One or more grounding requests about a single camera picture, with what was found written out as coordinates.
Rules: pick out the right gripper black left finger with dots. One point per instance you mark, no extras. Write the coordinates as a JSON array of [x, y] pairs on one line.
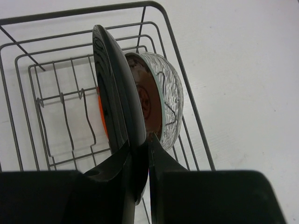
[[102, 195]]

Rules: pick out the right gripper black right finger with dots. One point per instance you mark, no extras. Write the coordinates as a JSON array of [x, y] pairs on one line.
[[180, 196]]

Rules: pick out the black round plate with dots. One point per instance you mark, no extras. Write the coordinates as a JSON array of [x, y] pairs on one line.
[[120, 100]]

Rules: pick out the orange round plate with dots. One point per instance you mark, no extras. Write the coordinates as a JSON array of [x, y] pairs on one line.
[[101, 112]]

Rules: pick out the clear glass plate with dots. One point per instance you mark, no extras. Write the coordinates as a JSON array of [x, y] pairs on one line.
[[170, 86]]

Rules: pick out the grey wire dish rack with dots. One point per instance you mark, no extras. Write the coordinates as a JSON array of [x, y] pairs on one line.
[[49, 84]]

